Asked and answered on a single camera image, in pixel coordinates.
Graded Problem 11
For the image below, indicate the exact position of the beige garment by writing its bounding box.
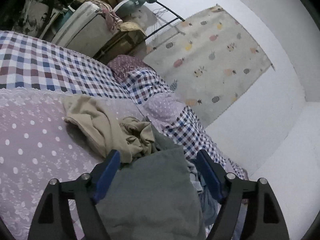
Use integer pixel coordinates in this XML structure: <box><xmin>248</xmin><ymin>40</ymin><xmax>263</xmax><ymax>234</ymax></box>
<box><xmin>63</xmin><ymin>95</ymin><xmax>157</xmax><ymax>164</ymax></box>

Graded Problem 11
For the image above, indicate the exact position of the checked purple rolled quilt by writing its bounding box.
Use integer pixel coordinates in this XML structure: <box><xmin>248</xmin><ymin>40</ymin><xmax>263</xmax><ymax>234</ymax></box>
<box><xmin>107</xmin><ymin>55</ymin><xmax>248</xmax><ymax>179</ymax></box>

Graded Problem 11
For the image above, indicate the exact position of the white suitcase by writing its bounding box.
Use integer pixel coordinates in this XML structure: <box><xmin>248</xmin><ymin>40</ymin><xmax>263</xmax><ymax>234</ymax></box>
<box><xmin>51</xmin><ymin>1</ymin><xmax>118</xmax><ymax>57</ymax></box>

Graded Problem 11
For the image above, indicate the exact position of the checked purple bed sheet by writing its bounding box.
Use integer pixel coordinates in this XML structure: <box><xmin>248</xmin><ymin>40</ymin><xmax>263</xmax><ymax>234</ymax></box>
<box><xmin>1</xmin><ymin>31</ymin><xmax>141</xmax><ymax>239</ymax></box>

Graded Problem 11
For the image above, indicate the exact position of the grey-green garment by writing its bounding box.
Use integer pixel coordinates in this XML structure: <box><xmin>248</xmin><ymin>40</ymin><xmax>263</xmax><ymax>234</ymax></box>
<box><xmin>97</xmin><ymin>128</ymin><xmax>206</xmax><ymax>239</ymax></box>

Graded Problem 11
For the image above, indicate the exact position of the black metal rack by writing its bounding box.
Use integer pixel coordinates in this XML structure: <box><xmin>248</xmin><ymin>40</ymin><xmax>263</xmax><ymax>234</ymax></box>
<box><xmin>144</xmin><ymin>1</ymin><xmax>185</xmax><ymax>40</ymax></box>

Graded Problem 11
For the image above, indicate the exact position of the green white plush toy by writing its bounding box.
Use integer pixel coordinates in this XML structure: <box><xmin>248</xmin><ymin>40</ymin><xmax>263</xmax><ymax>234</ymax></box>
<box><xmin>113</xmin><ymin>0</ymin><xmax>157</xmax><ymax>18</ymax></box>

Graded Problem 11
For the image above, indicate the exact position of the blue denim garment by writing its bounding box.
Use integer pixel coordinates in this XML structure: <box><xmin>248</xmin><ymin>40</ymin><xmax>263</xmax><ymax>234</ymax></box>
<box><xmin>186</xmin><ymin>160</ymin><xmax>219</xmax><ymax>226</ymax></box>

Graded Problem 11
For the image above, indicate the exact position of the pineapple print curtain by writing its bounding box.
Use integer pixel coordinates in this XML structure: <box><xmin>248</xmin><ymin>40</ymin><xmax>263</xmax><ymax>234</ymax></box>
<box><xmin>144</xmin><ymin>5</ymin><xmax>272</xmax><ymax>127</ymax></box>

